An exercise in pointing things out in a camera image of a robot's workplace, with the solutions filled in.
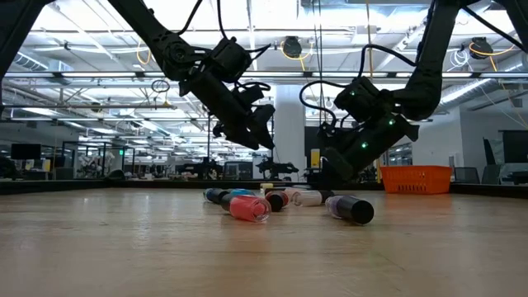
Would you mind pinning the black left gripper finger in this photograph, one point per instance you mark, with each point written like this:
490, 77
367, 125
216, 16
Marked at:
262, 123
243, 136

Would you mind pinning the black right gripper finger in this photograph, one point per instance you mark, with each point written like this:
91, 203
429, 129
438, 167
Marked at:
339, 165

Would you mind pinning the pale green nail polish bottle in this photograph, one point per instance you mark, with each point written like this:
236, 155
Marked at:
304, 187

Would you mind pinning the clear nail polish bottle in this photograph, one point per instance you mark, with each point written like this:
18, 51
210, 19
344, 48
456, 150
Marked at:
307, 198

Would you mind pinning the purple nail polish bottle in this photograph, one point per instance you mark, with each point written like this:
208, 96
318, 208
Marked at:
354, 210

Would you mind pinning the nude pink nail polish bottle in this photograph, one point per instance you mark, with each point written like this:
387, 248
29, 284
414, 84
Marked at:
295, 192

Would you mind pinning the cream yellow nail polish bottle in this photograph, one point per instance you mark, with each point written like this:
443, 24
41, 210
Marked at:
267, 186

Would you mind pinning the teal blue nail polish bottle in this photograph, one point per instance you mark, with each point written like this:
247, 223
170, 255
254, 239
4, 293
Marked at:
214, 196

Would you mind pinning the dark red nail polish bottle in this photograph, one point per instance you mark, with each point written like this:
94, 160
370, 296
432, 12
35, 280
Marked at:
276, 201

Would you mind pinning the black background robot arm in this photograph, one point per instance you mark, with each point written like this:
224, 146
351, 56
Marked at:
204, 170
274, 168

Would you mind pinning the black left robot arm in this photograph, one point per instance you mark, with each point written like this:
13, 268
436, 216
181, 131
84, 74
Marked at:
165, 45

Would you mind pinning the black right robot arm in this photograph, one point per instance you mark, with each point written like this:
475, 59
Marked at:
433, 62

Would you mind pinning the coral pink nail polish bottle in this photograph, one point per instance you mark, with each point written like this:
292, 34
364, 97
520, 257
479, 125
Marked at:
247, 208

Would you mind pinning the yellow sign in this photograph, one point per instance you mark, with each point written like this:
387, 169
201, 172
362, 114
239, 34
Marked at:
315, 159

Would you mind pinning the white pillar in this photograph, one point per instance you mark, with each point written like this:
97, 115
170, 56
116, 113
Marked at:
288, 132

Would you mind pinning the black cabinet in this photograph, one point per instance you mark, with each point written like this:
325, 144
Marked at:
311, 140

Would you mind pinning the orange plastic basket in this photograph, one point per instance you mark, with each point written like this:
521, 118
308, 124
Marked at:
416, 180

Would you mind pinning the gray mesh chair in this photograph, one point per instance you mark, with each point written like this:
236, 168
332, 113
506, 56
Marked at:
491, 175
467, 175

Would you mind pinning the large black screen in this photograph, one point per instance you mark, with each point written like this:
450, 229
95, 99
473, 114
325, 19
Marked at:
515, 146

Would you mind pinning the small black monitor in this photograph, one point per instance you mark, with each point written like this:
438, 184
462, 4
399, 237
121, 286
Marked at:
25, 152

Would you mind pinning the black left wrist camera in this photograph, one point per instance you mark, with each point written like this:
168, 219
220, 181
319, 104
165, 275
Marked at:
229, 57

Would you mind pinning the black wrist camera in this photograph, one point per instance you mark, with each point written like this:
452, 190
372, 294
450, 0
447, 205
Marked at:
363, 99
229, 57

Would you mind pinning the black frame stand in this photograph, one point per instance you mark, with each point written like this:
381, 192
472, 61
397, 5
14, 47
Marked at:
208, 161

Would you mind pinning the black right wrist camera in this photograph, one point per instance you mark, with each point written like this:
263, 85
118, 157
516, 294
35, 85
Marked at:
363, 99

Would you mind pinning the black table frame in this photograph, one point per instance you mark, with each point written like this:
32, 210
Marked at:
82, 187

